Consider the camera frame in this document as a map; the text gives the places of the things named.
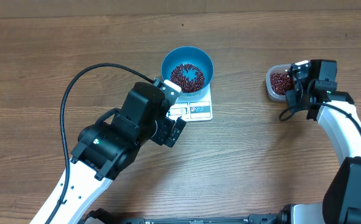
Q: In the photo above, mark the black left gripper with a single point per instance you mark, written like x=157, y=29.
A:
x=169, y=129

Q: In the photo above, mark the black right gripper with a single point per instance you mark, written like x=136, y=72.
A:
x=293, y=101

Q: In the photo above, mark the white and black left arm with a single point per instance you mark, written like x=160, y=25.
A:
x=109, y=146

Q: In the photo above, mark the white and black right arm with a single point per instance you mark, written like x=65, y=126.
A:
x=315, y=90

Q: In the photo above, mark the white digital kitchen scale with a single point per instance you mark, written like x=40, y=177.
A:
x=193, y=108

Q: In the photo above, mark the red beans in bowl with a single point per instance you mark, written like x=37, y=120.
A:
x=189, y=77

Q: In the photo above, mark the blue bowl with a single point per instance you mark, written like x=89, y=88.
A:
x=184, y=55

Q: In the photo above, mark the red adzuki beans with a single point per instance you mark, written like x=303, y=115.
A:
x=280, y=83

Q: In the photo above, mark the clear plastic food container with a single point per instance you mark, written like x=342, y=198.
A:
x=275, y=69

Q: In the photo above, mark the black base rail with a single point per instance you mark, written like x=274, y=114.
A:
x=101, y=216

